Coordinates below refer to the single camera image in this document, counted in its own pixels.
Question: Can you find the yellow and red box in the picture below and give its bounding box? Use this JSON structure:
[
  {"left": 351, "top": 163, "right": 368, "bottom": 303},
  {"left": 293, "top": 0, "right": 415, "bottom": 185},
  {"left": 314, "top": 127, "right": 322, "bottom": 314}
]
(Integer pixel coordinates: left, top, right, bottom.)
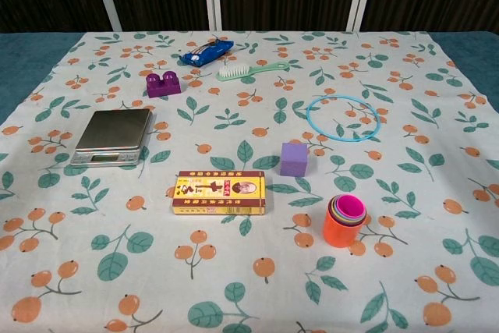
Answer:
[{"left": 171, "top": 170, "right": 267, "bottom": 217}]

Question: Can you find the silver digital kitchen scale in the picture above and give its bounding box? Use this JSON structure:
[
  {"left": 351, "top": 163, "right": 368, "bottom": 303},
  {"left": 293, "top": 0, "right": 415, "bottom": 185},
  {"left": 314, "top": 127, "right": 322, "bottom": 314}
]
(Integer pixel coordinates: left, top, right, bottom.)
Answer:
[{"left": 69, "top": 108, "right": 153, "bottom": 168}]

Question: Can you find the purple foam cube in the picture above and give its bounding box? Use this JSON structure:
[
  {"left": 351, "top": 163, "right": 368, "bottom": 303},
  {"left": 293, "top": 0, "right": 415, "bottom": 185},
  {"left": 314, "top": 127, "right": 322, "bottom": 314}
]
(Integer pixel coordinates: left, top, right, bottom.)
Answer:
[{"left": 279, "top": 142, "right": 310, "bottom": 177}]

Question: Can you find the green brush with white bristles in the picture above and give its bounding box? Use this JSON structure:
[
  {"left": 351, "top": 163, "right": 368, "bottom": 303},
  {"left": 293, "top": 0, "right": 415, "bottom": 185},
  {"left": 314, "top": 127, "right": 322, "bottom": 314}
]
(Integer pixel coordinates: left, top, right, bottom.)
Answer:
[{"left": 216, "top": 61, "right": 292, "bottom": 83}]

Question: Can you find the blue snack packet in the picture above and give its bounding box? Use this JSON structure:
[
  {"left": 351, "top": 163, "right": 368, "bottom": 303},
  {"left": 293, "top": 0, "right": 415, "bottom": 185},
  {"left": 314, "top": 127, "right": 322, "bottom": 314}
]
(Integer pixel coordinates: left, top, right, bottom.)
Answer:
[{"left": 179, "top": 37, "right": 235, "bottom": 67}]

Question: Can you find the purple toy brick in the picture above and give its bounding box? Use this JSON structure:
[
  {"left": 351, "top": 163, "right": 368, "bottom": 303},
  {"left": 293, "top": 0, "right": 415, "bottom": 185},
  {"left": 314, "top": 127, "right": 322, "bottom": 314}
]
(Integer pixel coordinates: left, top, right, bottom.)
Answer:
[{"left": 145, "top": 70, "right": 182, "bottom": 99}]

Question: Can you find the magenta stacking cup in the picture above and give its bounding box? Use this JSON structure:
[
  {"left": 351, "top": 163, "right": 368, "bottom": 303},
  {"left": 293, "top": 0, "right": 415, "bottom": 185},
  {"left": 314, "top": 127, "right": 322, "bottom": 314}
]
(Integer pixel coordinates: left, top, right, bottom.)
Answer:
[{"left": 337, "top": 194, "right": 366, "bottom": 224}]

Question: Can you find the floral white tablecloth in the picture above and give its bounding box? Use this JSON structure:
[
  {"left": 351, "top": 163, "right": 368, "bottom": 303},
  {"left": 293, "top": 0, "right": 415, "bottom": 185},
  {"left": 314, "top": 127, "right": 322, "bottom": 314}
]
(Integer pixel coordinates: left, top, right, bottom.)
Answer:
[{"left": 0, "top": 30, "right": 499, "bottom": 333}]

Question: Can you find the orange stacking cup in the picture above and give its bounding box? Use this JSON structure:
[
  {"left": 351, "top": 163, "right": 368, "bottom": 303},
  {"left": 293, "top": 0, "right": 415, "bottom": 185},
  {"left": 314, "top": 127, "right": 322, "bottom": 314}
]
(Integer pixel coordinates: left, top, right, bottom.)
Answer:
[{"left": 322, "top": 194, "right": 368, "bottom": 249}]

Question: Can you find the thin blue plastic ring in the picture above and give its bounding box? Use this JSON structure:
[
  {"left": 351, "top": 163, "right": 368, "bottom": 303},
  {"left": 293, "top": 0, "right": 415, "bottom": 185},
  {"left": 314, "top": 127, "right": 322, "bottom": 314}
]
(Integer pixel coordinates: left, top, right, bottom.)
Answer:
[{"left": 306, "top": 94, "right": 381, "bottom": 142}]

